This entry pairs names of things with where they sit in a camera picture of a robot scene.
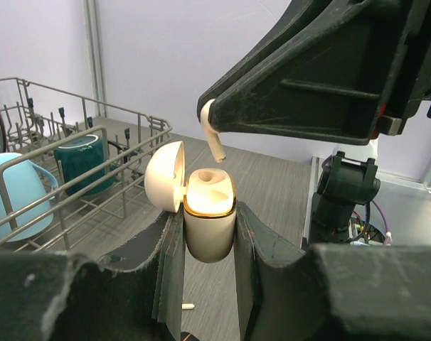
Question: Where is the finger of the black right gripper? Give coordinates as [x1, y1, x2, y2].
[198, 1, 408, 145]

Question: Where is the metal wire dish rack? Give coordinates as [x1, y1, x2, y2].
[0, 77, 171, 252]

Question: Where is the pink white earbud case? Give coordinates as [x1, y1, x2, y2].
[144, 141, 236, 264]

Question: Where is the aluminium frame rail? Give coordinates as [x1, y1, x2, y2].
[84, 0, 107, 118]

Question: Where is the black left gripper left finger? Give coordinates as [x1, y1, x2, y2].
[0, 212, 185, 340]

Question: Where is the light blue mug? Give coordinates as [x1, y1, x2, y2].
[0, 153, 59, 242]

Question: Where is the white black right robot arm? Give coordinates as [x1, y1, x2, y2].
[197, 0, 431, 244]

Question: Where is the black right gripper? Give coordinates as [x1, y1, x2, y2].
[368, 1, 431, 137]

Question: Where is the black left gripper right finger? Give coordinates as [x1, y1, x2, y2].
[234, 202, 431, 340]

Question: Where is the dark green mug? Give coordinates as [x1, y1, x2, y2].
[53, 134, 114, 196]

